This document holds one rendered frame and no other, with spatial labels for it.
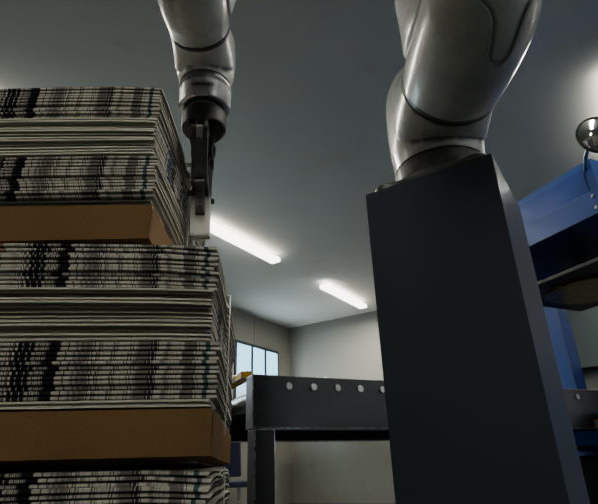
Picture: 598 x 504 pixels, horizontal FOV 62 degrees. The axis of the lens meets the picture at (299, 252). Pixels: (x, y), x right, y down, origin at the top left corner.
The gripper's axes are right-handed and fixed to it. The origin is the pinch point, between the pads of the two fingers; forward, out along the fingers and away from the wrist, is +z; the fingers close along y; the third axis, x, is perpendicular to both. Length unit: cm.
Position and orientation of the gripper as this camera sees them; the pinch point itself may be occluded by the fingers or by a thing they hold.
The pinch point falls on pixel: (200, 218)
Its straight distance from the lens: 79.1
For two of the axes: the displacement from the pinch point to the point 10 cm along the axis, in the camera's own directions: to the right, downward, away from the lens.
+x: 10.0, -0.1, 0.9
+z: 0.5, 9.1, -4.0
